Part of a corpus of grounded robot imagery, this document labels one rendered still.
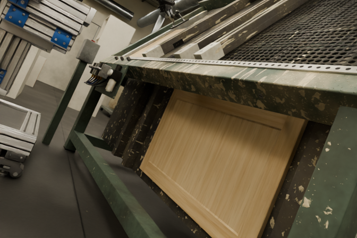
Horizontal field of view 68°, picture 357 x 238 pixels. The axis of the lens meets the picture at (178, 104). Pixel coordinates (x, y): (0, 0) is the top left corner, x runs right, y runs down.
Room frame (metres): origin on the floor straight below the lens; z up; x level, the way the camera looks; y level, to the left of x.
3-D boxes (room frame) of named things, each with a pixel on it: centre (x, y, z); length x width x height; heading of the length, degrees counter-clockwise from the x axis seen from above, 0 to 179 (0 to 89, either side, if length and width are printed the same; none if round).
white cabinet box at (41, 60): (6.15, 3.53, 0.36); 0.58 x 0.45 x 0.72; 117
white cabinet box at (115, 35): (5.75, 1.87, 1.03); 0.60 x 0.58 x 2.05; 27
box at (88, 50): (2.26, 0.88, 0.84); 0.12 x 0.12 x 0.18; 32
